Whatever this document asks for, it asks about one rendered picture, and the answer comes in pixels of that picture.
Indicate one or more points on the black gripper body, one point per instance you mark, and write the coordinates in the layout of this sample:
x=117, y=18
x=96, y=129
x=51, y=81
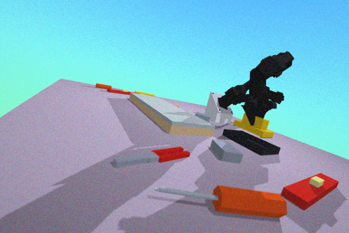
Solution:
x=253, y=99

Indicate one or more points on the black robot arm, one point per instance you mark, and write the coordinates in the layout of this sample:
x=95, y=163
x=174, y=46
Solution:
x=268, y=67

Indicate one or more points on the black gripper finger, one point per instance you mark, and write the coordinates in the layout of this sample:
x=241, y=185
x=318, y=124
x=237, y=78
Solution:
x=262, y=111
x=250, y=111

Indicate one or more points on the red flat block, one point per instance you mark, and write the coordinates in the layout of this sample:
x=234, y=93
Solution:
x=124, y=91
x=310, y=190

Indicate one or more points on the orange-handled awl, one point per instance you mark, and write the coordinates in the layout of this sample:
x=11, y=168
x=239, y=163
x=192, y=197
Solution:
x=104, y=86
x=239, y=201

